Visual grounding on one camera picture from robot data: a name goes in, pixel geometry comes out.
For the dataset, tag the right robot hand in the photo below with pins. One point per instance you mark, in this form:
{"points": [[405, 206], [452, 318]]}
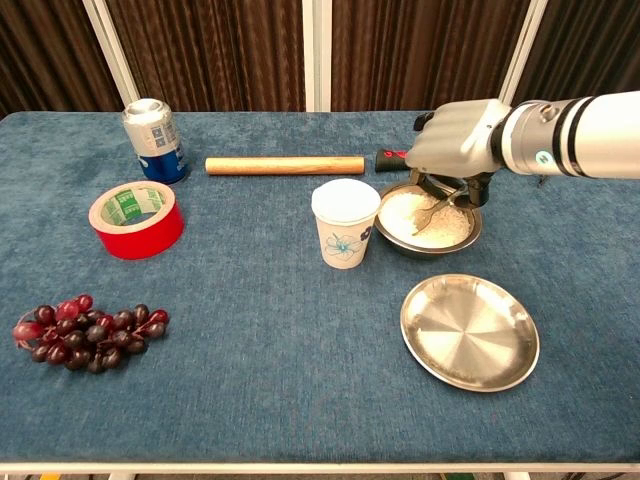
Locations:
{"points": [[450, 140]]}

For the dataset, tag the dark metal spoon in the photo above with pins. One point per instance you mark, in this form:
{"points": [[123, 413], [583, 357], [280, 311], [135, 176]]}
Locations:
{"points": [[427, 220]]}

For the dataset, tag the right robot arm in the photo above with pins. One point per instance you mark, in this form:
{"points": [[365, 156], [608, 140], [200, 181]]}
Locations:
{"points": [[575, 135]]}

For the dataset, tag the metal bowl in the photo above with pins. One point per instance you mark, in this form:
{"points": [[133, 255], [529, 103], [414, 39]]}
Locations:
{"points": [[450, 225]]}

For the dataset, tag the white paper cup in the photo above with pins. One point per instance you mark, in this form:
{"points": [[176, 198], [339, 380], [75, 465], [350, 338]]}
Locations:
{"points": [[345, 220]]}

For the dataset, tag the empty metal plate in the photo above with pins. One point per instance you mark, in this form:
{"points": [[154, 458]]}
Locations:
{"points": [[470, 332]]}

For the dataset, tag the red black claw hammer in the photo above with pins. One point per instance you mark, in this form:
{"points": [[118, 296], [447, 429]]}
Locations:
{"points": [[390, 160]]}

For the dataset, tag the brown pleated partition panel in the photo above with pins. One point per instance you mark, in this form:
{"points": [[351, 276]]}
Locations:
{"points": [[590, 45], [215, 50], [425, 50], [45, 50]]}

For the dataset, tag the wooden rolling pin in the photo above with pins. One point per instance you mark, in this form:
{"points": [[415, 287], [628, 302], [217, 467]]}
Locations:
{"points": [[285, 165]]}

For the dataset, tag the blue table cloth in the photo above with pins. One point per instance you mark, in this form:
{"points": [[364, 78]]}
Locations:
{"points": [[260, 350]]}

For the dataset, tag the blue silver drink can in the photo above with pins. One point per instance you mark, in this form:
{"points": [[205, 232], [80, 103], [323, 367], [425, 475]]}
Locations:
{"points": [[155, 145]]}

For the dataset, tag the red tape roll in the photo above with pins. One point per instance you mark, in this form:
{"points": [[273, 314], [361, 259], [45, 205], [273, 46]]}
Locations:
{"points": [[145, 240]]}

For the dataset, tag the bunch of red grapes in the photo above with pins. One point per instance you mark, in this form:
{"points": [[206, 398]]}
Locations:
{"points": [[90, 335]]}

